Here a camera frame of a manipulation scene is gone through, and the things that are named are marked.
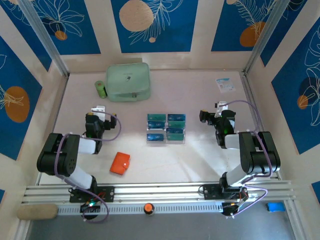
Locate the blue credit card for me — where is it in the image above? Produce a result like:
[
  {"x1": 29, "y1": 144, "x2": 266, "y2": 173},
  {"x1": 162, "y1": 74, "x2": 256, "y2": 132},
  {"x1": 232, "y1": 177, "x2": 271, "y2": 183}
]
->
[
  {"x1": 147, "y1": 120, "x2": 166, "y2": 130},
  {"x1": 166, "y1": 127, "x2": 186, "y2": 135},
  {"x1": 146, "y1": 133, "x2": 166, "y2": 142},
  {"x1": 167, "y1": 113, "x2": 187, "y2": 121}
]

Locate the orange card holder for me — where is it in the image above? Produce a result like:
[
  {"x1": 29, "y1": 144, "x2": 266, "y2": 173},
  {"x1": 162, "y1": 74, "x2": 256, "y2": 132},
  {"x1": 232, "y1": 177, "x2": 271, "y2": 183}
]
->
[{"x1": 109, "y1": 151, "x2": 131, "y2": 176}]

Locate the clear acrylic card stand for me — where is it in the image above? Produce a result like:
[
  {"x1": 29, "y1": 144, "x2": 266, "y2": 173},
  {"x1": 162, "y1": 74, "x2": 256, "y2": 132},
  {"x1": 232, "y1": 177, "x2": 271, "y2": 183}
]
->
[{"x1": 145, "y1": 112, "x2": 187, "y2": 146}]

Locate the teal credit card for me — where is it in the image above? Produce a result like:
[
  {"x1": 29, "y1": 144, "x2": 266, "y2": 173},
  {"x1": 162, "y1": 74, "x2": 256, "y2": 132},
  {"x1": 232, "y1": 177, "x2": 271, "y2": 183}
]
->
[{"x1": 147, "y1": 113, "x2": 167, "y2": 121}]

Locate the green cylinder roll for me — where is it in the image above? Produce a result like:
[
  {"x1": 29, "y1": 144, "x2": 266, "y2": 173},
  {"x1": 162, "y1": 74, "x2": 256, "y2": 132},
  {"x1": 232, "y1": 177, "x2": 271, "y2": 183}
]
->
[{"x1": 94, "y1": 80, "x2": 108, "y2": 99}]

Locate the white blue paper packet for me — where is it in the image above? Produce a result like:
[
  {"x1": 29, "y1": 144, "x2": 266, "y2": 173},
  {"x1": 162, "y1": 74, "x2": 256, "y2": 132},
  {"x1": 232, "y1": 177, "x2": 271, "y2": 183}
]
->
[{"x1": 215, "y1": 77, "x2": 237, "y2": 94}]

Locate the mint green zip pouch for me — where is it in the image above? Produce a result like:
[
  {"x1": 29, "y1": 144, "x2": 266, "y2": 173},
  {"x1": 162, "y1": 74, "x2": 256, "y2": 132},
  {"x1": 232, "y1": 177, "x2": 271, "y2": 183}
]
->
[{"x1": 106, "y1": 62, "x2": 152, "y2": 103}]

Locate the small black electronics board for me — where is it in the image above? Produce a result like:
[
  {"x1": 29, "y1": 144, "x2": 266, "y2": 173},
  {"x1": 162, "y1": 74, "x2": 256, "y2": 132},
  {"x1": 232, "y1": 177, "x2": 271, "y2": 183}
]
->
[
  {"x1": 79, "y1": 202, "x2": 101, "y2": 214},
  {"x1": 221, "y1": 201, "x2": 247, "y2": 218}
]

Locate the orange stop button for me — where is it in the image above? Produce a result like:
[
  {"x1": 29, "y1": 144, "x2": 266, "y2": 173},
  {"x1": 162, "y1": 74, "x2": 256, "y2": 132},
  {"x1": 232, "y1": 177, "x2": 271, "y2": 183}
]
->
[{"x1": 143, "y1": 202, "x2": 156, "y2": 216}]

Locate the blue sponge block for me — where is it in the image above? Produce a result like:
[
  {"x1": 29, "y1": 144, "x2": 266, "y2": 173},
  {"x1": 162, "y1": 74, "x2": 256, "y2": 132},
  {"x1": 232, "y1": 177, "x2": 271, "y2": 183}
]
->
[{"x1": 266, "y1": 201, "x2": 286, "y2": 213}]

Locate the beige foam pad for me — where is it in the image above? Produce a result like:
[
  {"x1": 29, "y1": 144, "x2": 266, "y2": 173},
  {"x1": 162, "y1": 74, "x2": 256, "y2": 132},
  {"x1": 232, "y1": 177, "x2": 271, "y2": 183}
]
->
[{"x1": 16, "y1": 203, "x2": 59, "y2": 221}]

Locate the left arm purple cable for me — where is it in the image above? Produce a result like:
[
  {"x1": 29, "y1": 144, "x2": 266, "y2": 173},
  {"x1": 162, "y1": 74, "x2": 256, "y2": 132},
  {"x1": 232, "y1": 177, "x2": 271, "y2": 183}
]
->
[{"x1": 54, "y1": 111, "x2": 123, "y2": 224}]

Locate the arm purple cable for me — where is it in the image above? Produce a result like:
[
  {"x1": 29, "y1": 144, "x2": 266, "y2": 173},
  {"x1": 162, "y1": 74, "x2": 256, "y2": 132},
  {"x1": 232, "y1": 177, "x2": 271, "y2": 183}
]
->
[
  {"x1": 219, "y1": 99, "x2": 274, "y2": 218},
  {"x1": 54, "y1": 111, "x2": 123, "y2": 224}
]

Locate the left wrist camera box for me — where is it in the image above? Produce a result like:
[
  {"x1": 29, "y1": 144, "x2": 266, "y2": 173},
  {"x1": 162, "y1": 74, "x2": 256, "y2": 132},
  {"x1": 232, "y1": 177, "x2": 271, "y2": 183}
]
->
[{"x1": 91, "y1": 105, "x2": 106, "y2": 118}]

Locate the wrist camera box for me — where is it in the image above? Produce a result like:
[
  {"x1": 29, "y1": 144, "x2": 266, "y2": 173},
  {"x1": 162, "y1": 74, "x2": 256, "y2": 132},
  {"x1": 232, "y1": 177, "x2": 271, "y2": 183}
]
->
[
  {"x1": 214, "y1": 100, "x2": 229, "y2": 111},
  {"x1": 91, "y1": 105, "x2": 106, "y2": 118}
]

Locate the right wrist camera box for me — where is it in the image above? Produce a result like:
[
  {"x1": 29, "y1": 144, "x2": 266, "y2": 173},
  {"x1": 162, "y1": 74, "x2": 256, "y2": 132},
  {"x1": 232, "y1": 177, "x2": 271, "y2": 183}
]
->
[{"x1": 214, "y1": 100, "x2": 229, "y2": 111}]

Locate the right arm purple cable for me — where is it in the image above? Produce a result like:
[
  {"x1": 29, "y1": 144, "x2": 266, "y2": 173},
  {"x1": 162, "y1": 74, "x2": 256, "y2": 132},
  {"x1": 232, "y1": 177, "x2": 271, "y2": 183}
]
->
[{"x1": 219, "y1": 99, "x2": 274, "y2": 218}]

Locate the aluminium side rail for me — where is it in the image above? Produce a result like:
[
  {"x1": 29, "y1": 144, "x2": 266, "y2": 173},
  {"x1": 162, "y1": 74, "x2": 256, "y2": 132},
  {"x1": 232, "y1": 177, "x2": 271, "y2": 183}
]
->
[{"x1": 240, "y1": 71, "x2": 283, "y2": 181}]

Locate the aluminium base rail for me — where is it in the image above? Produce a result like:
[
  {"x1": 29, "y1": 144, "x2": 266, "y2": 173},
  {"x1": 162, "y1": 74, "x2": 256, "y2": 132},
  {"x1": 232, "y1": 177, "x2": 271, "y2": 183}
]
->
[{"x1": 21, "y1": 181, "x2": 297, "y2": 205}]

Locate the aluminium frame post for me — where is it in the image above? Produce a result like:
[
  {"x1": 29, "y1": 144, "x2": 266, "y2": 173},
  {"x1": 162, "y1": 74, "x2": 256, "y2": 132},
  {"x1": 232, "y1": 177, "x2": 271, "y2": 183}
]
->
[
  {"x1": 17, "y1": 0, "x2": 70, "y2": 77},
  {"x1": 241, "y1": 0, "x2": 295, "y2": 76}
]

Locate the grey slotted cable duct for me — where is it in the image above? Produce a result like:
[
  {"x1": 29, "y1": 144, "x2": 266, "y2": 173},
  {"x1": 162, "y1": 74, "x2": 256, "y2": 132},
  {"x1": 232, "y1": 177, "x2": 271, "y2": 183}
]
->
[{"x1": 57, "y1": 201, "x2": 223, "y2": 216}]

